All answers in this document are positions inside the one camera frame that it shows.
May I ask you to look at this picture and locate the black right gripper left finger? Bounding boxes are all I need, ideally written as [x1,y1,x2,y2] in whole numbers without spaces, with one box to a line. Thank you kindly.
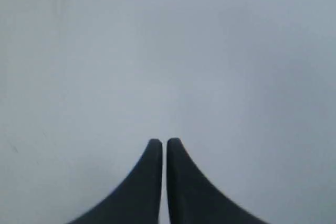
[71,139,163,223]

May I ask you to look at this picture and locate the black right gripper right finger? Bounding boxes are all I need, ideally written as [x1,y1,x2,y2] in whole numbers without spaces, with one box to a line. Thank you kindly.
[166,138,265,223]

